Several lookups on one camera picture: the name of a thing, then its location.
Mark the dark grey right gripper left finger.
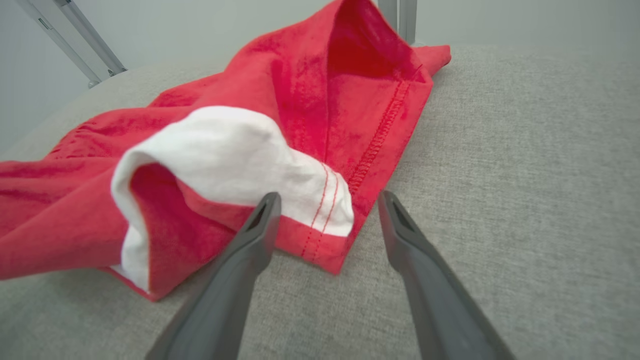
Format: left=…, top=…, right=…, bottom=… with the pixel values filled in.
left=145, top=191, right=283, bottom=360

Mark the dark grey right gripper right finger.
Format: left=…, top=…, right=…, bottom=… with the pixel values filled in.
left=377, top=189, right=516, bottom=360

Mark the red jersey with white sleeves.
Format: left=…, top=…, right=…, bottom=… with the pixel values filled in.
left=0, top=0, right=452, bottom=303

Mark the grey metal partition frame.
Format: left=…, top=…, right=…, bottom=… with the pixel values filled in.
left=15, top=0, right=128, bottom=89

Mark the grey double partition post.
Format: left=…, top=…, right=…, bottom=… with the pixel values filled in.
left=377, top=0, right=418, bottom=47

